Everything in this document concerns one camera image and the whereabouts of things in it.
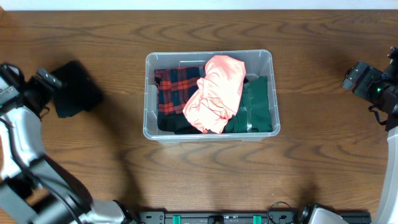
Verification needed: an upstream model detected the black cloth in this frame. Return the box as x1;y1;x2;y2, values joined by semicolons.
157;113;201;134
52;60;104;118

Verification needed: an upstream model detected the dark green cloth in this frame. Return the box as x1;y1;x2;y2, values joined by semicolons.
223;77;273;133

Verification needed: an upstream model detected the red plaid shirt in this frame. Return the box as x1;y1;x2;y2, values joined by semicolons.
154;66;204;116

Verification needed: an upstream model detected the pink cloth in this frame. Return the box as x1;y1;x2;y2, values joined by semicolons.
183;55;246;134

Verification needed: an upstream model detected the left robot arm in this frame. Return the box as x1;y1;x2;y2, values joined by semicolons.
1;60;133;223

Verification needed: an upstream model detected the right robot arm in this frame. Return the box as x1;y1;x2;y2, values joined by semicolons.
341;47;397;224

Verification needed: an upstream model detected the clear plastic storage bin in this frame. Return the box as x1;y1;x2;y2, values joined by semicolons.
143;49;280;143

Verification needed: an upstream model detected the black mounting rail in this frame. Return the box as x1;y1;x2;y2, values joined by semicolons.
139;201;372;224

